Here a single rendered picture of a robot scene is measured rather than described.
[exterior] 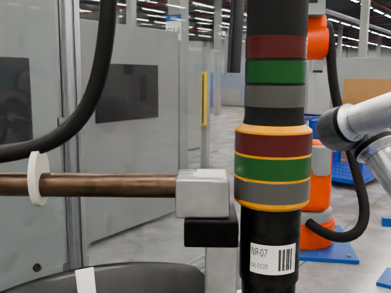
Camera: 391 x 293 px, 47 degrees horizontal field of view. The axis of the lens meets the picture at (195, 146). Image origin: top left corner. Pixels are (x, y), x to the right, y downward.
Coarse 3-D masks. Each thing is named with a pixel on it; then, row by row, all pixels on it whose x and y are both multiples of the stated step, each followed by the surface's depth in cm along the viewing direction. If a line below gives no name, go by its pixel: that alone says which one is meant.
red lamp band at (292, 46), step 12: (252, 36) 24; (264, 36) 23; (276, 36) 23; (288, 36) 23; (300, 36) 23; (252, 48) 24; (264, 48) 23; (276, 48) 23; (288, 48) 23; (300, 48) 24
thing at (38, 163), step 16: (112, 0) 24; (112, 16) 24; (112, 32) 25; (96, 48) 25; (112, 48) 25; (96, 64) 25; (96, 80) 25; (96, 96) 25; (80, 112) 25; (64, 128) 25; (80, 128) 26; (16, 144) 26; (32, 144) 25; (48, 144) 25; (0, 160) 26; (32, 160) 25; (32, 176) 25; (32, 192) 25
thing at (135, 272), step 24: (120, 264) 44; (144, 264) 44; (168, 264) 45; (24, 288) 41; (48, 288) 41; (72, 288) 42; (96, 288) 42; (120, 288) 42; (144, 288) 42; (168, 288) 43; (192, 288) 43
